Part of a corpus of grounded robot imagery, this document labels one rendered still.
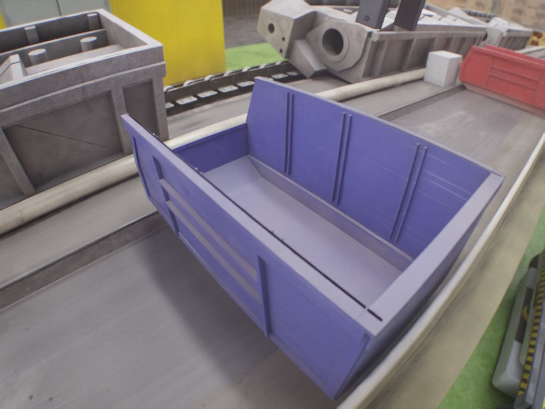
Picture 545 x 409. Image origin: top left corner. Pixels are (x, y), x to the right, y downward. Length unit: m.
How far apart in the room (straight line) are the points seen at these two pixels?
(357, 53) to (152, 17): 2.31
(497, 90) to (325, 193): 0.89
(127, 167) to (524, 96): 1.11
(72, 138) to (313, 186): 0.36
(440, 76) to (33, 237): 1.14
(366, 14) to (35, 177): 0.50
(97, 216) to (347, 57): 0.75
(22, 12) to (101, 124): 2.11
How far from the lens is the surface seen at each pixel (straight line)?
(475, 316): 0.59
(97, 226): 0.46
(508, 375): 1.15
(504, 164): 0.69
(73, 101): 0.49
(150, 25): 2.99
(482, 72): 1.18
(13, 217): 0.52
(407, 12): 0.43
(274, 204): 0.42
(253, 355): 0.29
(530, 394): 0.89
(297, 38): 1.02
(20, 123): 0.50
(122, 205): 0.48
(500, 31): 2.25
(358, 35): 0.91
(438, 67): 1.14
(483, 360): 1.31
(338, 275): 0.34
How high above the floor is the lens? 1.01
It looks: 40 degrees down
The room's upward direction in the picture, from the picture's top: straight up
